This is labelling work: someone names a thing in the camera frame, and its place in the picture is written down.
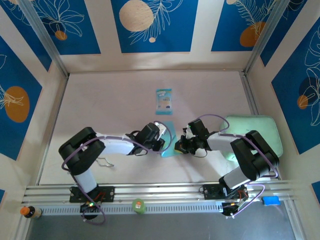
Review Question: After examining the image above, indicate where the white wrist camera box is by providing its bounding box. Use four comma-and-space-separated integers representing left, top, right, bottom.
181, 126, 194, 139
158, 122, 169, 137

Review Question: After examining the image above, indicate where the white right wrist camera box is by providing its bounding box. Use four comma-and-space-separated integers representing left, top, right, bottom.
181, 126, 194, 139

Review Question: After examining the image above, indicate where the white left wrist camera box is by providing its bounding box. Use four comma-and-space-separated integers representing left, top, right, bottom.
158, 122, 169, 137

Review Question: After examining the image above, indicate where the black device at table edge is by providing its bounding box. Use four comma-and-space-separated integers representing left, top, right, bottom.
240, 70, 261, 117

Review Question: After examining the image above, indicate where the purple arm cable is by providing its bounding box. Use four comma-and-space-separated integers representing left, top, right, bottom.
61, 120, 174, 225
197, 113, 281, 219

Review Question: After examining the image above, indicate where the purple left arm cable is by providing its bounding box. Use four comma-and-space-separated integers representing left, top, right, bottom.
61, 120, 174, 225

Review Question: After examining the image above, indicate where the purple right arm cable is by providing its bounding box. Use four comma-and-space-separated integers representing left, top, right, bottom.
197, 113, 281, 219

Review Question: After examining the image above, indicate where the small blue box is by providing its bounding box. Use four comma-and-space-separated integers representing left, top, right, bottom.
261, 195, 281, 207

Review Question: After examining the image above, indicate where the mint green zip case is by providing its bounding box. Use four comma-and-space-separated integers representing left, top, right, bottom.
219, 114, 284, 162

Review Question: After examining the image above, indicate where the aluminium mounting rail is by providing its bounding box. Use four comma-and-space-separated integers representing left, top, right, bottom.
21, 179, 299, 205

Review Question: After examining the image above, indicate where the brown bottle with orange cap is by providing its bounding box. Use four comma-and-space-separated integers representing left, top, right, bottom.
19, 205, 43, 220

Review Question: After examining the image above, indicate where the light blue paper sheet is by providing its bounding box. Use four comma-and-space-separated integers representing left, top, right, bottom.
159, 120, 179, 159

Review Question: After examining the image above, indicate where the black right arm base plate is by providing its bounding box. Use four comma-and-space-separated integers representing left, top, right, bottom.
202, 183, 249, 201

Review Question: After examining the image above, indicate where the grey slotted cable duct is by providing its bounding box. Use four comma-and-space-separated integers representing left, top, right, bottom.
39, 201, 226, 216

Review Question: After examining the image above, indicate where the aluminium frame post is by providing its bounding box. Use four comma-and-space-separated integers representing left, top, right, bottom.
243, 0, 289, 76
18, 0, 70, 77

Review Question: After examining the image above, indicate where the black controller board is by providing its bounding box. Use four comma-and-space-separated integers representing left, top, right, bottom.
220, 200, 244, 217
79, 199, 102, 214

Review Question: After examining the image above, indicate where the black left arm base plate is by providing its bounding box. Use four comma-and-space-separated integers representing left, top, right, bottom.
68, 185, 116, 204

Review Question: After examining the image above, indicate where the bent metal wire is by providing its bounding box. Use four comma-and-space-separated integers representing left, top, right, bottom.
96, 156, 116, 169

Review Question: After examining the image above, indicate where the aluminium side rail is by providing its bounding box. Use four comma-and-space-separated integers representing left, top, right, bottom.
35, 74, 70, 186

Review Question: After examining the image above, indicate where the blue printed snack packet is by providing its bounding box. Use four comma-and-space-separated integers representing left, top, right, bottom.
155, 88, 174, 116

